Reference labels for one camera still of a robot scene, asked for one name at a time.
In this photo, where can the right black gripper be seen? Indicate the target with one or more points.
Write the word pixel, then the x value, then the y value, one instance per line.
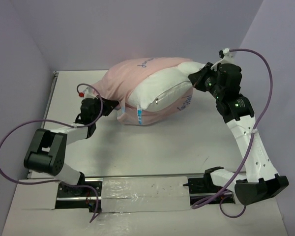
pixel 198 77

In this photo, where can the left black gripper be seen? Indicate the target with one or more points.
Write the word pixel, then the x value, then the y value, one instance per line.
pixel 108 106

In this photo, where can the blue and pink printed pillowcase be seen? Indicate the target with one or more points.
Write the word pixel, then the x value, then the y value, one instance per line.
pixel 121 79

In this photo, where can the white pillow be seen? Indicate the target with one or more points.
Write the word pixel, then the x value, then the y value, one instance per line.
pixel 165 87

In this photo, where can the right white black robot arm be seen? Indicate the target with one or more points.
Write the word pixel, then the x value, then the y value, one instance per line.
pixel 256 179

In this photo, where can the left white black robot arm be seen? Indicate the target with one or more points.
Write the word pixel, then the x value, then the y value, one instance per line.
pixel 46 152

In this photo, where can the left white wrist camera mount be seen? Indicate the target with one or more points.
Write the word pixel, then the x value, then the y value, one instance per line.
pixel 87 93

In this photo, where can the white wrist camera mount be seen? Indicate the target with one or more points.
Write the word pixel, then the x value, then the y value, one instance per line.
pixel 225 57
pixel 87 93

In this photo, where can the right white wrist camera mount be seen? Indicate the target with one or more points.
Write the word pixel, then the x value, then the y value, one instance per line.
pixel 225 57

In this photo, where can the silver base mounting rail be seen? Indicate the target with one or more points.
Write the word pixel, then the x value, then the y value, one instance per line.
pixel 135 194

